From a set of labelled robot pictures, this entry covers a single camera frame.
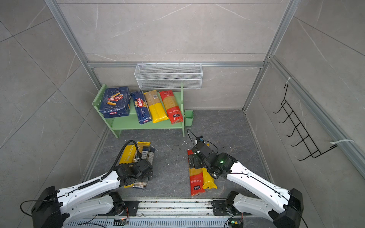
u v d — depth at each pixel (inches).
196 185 30.1
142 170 24.6
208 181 30.7
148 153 35.6
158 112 30.8
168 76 39.6
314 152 23.0
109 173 20.8
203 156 21.1
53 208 15.8
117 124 37.2
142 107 31.3
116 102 31.1
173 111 30.6
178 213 28.7
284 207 15.2
